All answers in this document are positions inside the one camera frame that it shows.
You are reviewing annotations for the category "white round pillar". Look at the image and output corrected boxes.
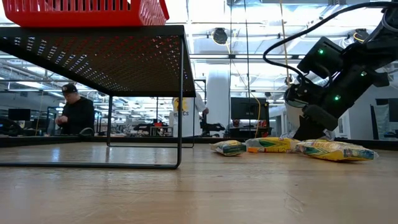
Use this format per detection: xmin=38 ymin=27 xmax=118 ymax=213
xmin=206 ymin=70 xmax=231 ymax=138

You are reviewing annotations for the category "yellow snack packet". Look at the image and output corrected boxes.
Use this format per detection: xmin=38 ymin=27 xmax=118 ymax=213
xmin=210 ymin=139 xmax=248 ymax=157

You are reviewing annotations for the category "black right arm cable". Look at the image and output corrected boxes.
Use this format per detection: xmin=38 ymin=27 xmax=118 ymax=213
xmin=262 ymin=1 xmax=398 ymax=85

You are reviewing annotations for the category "black hanging cable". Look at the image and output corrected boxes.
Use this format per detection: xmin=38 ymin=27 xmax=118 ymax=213
xmin=243 ymin=0 xmax=251 ymax=138

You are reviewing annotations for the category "black perforated metal shelf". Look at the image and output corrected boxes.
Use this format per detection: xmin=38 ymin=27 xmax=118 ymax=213
xmin=0 ymin=25 xmax=197 ymax=170

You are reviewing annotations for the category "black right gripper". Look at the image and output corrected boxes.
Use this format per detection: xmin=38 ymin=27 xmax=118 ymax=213
xmin=285 ymin=43 xmax=389 ymax=141

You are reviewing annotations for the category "black computer monitor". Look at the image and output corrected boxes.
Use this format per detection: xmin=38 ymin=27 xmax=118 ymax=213
xmin=230 ymin=97 xmax=270 ymax=121
xmin=8 ymin=108 xmax=32 ymax=121

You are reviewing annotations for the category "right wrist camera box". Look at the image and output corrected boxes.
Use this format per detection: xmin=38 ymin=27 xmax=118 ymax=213
xmin=297 ymin=36 xmax=345 ymax=79

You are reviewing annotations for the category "black aluminium rig frame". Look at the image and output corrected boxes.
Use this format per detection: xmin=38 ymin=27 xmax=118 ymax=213
xmin=0 ymin=136 xmax=398 ymax=152

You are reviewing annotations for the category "black dome ceiling fixture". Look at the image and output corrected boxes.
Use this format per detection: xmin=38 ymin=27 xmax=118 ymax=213
xmin=212 ymin=27 xmax=229 ymax=46

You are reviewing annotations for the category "yellow green crayon pack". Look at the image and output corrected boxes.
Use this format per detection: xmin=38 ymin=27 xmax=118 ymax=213
xmin=245 ymin=136 xmax=301 ymax=154
xmin=296 ymin=139 xmax=379 ymax=162

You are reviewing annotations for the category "thin yellow cable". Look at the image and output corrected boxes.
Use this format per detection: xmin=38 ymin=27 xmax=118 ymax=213
xmin=231 ymin=58 xmax=262 ymax=137

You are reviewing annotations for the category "red plastic mesh basket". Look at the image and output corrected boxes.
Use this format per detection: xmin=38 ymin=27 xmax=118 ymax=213
xmin=2 ymin=0 xmax=170 ymax=28

